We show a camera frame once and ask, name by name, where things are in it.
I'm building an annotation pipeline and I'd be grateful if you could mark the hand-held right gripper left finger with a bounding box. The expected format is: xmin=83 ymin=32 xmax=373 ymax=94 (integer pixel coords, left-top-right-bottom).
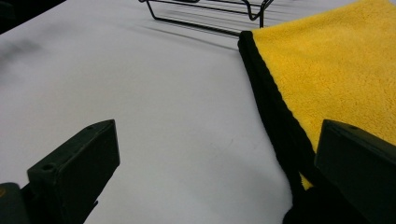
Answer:
xmin=20 ymin=119 xmax=121 ymax=224

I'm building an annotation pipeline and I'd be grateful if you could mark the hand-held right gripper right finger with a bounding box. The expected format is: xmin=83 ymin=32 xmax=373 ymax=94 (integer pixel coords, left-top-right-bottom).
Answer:
xmin=314 ymin=119 xmax=396 ymax=224

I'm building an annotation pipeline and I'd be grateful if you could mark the yellow towel with black edge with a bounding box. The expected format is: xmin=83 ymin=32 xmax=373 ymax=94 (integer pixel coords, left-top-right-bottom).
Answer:
xmin=237 ymin=0 xmax=396 ymax=224

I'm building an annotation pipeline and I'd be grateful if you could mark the black wire rack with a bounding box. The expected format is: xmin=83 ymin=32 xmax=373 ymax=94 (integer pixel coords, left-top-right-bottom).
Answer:
xmin=138 ymin=0 xmax=275 ymax=37

